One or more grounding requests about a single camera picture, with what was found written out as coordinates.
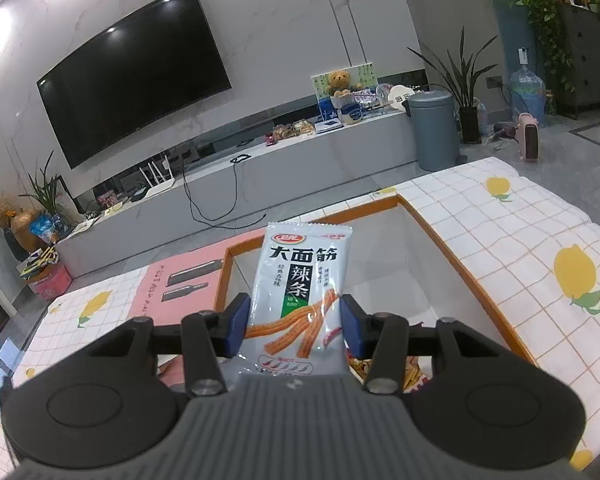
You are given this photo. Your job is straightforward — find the white round gadget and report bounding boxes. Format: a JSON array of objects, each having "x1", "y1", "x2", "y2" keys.
[{"x1": 387, "y1": 85, "x2": 416, "y2": 111}]

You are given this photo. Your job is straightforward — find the snack pile on console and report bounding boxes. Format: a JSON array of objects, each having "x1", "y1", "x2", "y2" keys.
[{"x1": 265, "y1": 120, "x2": 316, "y2": 147}]

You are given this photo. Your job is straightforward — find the white papers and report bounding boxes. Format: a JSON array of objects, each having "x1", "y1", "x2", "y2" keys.
[{"x1": 70, "y1": 217, "x2": 104, "y2": 234}]

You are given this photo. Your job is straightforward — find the snake plant in black pot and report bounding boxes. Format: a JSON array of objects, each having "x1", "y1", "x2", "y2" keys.
[{"x1": 407, "y1": 25, "x2": 501, "y2": 145}]

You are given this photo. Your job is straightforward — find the blue and white bag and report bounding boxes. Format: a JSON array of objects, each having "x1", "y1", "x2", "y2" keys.
[{"x1": 320, "y1": 95, "x2": 366, "y2": 124}]

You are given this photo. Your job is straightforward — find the pink space heater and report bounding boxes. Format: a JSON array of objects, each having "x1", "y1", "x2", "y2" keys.
[{"x1": 516, "y1": 112, "x2": 541, "y2": 161}]

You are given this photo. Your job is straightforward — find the black cable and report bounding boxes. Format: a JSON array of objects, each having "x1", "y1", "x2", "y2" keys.
[{"x1": 181, "y1": 153, "x2": 262, "y2": 227}]

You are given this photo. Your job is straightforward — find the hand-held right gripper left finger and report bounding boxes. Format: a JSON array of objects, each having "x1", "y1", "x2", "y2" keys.
[{"x1": 105, "y1": 292, "x2": 253, "y2": 397}]

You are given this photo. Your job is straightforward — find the blue snack bag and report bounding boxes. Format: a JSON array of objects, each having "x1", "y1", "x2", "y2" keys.
[{"x1": 30, "y1": 212, "x2": 61, "y2": 244}]

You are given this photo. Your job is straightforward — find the white spicy strips packet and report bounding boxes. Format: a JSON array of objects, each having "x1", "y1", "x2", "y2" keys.
[{"x1": 235, "y1": 222, "x2": 353, "y2": 377}]

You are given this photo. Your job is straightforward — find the gold vase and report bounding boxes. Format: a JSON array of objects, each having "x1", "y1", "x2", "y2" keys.
[{"x1": 11, "y1": 210, "x2": 43, "y2": 252}]

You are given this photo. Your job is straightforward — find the blue water jug with pump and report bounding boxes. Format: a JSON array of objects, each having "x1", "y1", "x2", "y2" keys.
[{"x1": 510, "y1": 47, "x2": 546, "y2": 128}]

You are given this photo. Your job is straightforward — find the white router with antennas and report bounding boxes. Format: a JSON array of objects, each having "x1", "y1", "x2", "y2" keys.
[{"x1": 139, "y1": 156, "x2": 176, "y2": 199}]

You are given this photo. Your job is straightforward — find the pink flat box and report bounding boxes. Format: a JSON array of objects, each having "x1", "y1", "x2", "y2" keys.
[{"x1": 142, "y1": 229, "x2": 267, "y2": 331}]

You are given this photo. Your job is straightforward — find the hair dryer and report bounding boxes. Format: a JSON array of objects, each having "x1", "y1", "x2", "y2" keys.
[{"x1": 492, "y1": 122, "x2": 519, "y2": 144}]

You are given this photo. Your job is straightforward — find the brown teddy bear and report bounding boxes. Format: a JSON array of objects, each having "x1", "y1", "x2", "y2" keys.
[{"x1": 326, "y1": 70, "x2": 353, "y2": 97}]

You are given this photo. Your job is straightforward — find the dark drawer cabinet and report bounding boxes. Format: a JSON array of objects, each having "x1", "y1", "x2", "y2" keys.
[{"x1": 555, "y1": 2, "x2": 600, "y2": 121}]

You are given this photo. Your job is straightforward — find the long-leaf green plant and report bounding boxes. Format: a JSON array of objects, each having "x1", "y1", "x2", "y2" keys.
[{"x1": 20, "y1": 152, "x2": 72, "y2": 217}]

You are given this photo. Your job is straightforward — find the heap of boxed snack packets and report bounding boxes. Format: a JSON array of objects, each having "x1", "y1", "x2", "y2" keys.
[{"x1": 347, "y1": 317, "x2": 443, "y2": 393}]

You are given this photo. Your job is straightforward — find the orange cardboard box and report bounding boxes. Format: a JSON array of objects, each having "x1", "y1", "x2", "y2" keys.
[{"x1": 214, "y1": 187, "x2": 538, "y2": 396}]

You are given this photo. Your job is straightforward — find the black flat television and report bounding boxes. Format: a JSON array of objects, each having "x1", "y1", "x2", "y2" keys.
[{"x1": 36, "y1": 0, "x2": 232, "y2": 170}]

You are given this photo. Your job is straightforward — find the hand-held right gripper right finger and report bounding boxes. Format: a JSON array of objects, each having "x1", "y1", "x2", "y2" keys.
[{"x1": 340, "y1": 294, "x2": 501, "y2": 396}]

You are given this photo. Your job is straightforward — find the lemon print checked tablecloth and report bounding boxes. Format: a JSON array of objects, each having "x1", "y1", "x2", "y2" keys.
[{"x1": 0, "y1": 156, "x2": 600, "y2": 480}]

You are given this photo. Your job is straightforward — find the grey-blue trash can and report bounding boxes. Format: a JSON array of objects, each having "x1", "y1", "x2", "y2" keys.
[{"x1": 407, "y1": 91, "x2": 461, "y2": 172}]

